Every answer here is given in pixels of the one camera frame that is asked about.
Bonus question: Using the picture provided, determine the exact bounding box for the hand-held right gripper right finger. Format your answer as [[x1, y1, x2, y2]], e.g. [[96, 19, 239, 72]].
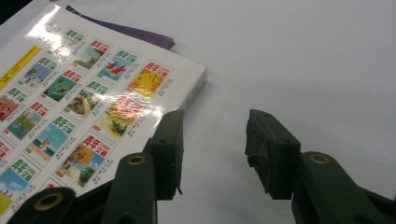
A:
[[245, 108, 302, 201]]

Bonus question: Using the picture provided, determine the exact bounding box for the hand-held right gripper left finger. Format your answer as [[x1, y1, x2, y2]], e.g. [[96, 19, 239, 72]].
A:
[[142, 108, 185, 202]]

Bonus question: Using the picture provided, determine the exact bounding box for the thick white magazine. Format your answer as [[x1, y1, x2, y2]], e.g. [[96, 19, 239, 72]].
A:
[[0, 3, 208, 218]]

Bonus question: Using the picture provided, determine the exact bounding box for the purple magazine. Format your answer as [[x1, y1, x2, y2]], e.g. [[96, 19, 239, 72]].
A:
[[64, 5, 176, 50]]

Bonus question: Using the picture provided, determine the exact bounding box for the white table cover sheet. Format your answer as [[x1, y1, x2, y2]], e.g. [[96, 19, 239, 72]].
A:
[[0, 0, 396, 224]]

